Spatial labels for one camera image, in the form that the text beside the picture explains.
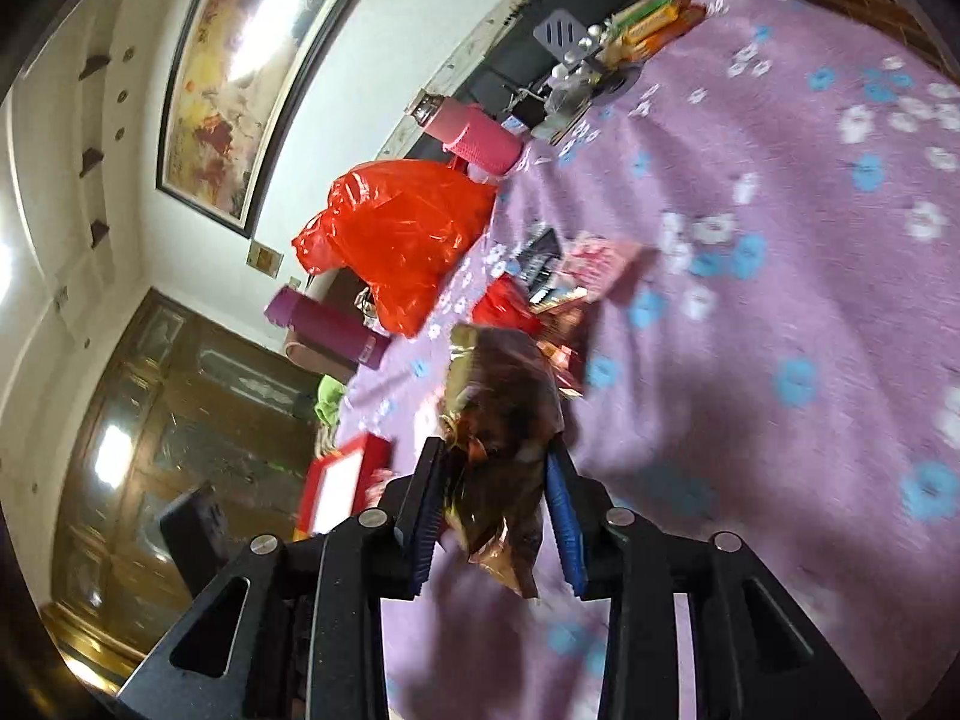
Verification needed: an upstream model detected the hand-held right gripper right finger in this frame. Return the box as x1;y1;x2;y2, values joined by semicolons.
544;450;882;720

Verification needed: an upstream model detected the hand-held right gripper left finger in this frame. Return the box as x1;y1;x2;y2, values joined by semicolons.
116;435;451;720

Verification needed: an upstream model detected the red box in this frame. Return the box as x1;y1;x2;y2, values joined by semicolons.
294;433;392;541

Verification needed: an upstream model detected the brown gold snack packet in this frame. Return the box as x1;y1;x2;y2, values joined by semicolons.
439;324;567;601

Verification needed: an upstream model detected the red snack packet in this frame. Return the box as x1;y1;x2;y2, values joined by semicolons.
471;277;545;338

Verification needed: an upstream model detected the green cloth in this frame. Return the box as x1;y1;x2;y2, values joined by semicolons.
313;376;347;428

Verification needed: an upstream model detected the purple bottle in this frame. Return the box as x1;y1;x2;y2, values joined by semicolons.
264;285;392;370

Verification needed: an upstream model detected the black flat panel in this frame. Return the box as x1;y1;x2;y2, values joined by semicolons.
160;481;235;601

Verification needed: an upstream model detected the wooden door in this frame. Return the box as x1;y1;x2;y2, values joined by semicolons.
45;289;331;683

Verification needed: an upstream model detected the pink snack packet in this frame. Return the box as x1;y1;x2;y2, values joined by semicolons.
559;236;653;302

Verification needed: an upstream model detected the black purple snack packet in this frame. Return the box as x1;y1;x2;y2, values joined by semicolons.
504;227;563;293

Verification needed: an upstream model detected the red plastic bag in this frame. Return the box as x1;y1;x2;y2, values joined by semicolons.
292;160;500;338

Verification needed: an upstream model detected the purple floral cloth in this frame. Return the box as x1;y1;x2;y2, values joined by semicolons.
334;0;960;720

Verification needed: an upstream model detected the pink bottle with knitted sleeve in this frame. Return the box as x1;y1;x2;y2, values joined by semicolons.
409;90;526;177

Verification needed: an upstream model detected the black sofa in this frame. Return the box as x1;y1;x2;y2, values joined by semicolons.
420;0;691;158

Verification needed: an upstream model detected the framed painting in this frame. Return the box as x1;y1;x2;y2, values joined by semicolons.
155;0;372;239

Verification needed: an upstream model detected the grey phone stand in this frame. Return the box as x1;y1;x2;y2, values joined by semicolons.
532;9;646;102

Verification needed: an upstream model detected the orange snack box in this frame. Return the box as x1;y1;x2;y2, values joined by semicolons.
619;4;707;65

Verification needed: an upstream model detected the green striped snack box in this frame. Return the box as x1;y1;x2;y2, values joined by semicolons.
609;0;691;32

